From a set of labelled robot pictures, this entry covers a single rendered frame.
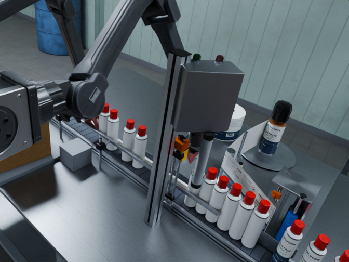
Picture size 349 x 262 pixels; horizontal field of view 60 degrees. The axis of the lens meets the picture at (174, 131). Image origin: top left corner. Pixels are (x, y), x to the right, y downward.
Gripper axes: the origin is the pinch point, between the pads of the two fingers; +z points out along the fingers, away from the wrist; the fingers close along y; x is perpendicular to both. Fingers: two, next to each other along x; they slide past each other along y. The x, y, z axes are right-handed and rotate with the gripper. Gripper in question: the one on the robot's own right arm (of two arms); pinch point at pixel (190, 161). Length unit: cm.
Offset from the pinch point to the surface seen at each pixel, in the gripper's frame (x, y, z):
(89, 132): 6, 56, 13
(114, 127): 6.9, 37.3, -0.2
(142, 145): 7.1, 20.3, 0.2
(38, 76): -106, 300, 102
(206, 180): 8.1, -12.1, -3.2
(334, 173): -65, -47, 15
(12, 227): 41, 83, 78
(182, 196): 6.5, -2.9, 13.3
